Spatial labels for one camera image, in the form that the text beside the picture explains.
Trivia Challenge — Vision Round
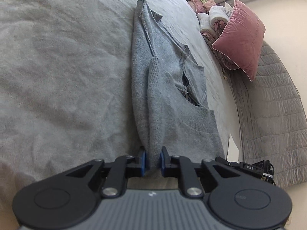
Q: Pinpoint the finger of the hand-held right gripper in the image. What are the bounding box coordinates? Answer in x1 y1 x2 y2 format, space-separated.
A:
215 156 240 170

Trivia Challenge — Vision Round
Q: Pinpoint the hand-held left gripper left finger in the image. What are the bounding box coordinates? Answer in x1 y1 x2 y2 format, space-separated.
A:
66 146 147 198

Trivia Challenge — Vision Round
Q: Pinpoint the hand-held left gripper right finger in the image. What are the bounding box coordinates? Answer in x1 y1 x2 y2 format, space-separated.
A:
160 146 240 198

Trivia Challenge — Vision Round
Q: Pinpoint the grey knit sweater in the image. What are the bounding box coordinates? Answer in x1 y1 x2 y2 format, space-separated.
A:
131 0 226 175

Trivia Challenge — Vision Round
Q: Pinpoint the white paper sheet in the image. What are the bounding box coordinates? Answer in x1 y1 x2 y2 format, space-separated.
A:
227 134 244 163

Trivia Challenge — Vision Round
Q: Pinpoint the grey quilted headboard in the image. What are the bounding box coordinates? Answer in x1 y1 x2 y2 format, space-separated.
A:
224 41 307 190

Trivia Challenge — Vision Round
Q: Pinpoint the bed with grey sheet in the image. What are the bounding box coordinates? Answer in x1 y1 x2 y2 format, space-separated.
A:
0 0 231 230

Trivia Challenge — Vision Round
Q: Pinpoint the large pink velvet pillow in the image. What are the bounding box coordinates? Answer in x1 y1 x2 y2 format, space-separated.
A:
212 0 266 81

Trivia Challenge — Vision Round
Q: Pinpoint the folded grey pink quilt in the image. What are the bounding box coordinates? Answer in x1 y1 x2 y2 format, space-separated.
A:
197 1 240 71

